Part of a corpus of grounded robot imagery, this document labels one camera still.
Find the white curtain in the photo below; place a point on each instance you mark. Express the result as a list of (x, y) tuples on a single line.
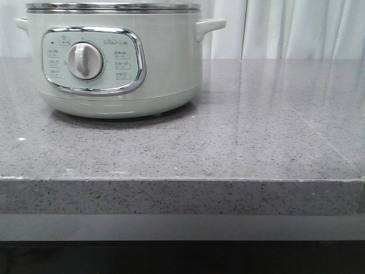
[(285, 30)]

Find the pale green electric pot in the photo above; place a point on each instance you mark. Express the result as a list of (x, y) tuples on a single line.
[(152, 63)]

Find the glass pot lid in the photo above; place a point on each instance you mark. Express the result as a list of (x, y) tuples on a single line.
[(110, 7)]

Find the beige pot dial knob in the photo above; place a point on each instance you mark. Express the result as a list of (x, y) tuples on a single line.
[(84, 61)]

